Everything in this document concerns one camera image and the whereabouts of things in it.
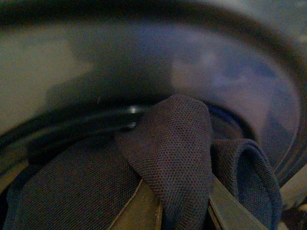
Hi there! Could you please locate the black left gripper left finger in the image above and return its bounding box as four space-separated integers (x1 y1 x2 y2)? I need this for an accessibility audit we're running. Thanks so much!
112 180 163 230

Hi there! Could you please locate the dark navy garment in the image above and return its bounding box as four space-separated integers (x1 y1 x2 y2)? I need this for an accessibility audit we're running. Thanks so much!
3 95 282 230

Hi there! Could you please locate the grey front-load washing machine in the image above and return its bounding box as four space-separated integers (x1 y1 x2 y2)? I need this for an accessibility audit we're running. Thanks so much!
0 0 307 207

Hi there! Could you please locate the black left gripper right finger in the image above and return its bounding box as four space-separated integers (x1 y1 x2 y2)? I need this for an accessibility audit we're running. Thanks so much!
208 176 266 230

